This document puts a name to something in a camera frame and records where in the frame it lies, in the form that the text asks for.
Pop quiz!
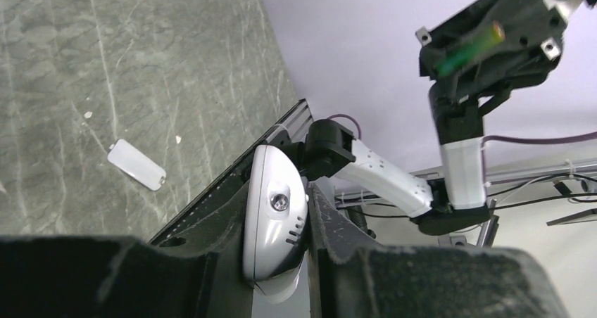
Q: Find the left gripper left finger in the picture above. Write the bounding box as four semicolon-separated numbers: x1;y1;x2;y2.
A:
1;187;253;317

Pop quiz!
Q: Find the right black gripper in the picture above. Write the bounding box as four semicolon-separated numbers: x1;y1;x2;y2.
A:
419;0;586;104

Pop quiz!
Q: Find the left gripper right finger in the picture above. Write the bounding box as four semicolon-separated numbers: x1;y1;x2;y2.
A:
307;184;568;317

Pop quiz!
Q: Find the green AAA battery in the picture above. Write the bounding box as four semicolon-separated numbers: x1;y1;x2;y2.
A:
434;21;505;77

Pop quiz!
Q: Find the white remote control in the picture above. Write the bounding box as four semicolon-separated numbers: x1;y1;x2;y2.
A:
242;145;308;304

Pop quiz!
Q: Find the white battery cover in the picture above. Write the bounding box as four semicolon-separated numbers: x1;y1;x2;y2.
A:
107;139;167;191

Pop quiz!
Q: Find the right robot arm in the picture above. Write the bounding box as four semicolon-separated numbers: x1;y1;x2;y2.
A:
301;0;596;236

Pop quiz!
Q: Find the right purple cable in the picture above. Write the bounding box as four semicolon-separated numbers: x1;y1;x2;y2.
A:
326;113;597;189

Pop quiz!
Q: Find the aluminium rail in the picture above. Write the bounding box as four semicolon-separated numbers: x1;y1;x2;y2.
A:
265;99;314;141

